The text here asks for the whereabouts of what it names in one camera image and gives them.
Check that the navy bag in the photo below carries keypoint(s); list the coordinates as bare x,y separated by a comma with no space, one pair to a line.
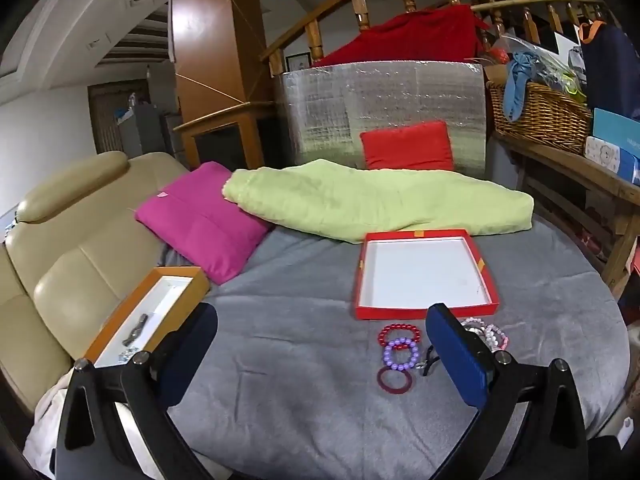
610,70

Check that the magenta cushion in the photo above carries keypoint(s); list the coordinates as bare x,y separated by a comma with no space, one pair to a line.
200,225

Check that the blue cardboard box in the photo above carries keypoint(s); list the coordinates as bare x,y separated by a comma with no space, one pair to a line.
615,127

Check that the clear plastic bag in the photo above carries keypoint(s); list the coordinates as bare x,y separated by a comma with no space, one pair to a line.
530,47

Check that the beige leather sofa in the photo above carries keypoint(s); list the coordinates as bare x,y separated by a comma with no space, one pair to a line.
75,240

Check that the wooden cabinet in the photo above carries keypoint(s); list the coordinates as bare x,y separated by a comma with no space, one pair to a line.
210,35

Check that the blue cloth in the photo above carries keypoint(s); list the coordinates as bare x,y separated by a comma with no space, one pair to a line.
520,80

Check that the dark red bangle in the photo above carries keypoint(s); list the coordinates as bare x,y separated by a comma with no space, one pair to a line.
378,379

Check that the green blanket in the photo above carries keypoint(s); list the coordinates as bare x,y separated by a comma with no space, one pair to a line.
350,200

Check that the red shallow box tray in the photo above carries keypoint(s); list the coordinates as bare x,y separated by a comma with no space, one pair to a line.
420,275

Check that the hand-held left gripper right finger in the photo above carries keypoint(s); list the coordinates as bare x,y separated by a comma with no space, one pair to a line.
460,360

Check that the red cloth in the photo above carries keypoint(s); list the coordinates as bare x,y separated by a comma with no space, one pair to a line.
415,40

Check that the grey cabinet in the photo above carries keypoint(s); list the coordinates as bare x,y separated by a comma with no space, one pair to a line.
140,130

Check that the framed picture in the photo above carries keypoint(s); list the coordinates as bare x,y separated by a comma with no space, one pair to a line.
298,61

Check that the silver foil insulation panel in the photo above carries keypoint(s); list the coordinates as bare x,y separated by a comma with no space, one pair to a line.
350,95

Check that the white cloth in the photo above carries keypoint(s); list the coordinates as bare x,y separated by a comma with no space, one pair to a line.
40,435

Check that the white patterned box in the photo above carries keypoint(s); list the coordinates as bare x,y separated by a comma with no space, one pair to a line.
602,155

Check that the wicker basket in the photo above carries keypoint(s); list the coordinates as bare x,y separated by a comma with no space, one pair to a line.
545,120

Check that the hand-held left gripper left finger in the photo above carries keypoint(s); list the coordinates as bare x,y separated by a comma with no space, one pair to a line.
186,357

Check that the orange box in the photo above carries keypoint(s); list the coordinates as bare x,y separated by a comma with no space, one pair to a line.
150,305

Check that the yellow green plastic item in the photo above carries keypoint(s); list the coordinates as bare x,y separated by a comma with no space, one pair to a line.
570,85

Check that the wooden stair railing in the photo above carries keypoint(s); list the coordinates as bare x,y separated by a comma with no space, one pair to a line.
314,42

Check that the wooden bench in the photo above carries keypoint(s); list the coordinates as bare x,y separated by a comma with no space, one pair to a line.
565,160

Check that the red cushion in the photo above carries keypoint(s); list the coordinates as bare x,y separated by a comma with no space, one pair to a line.
405,147

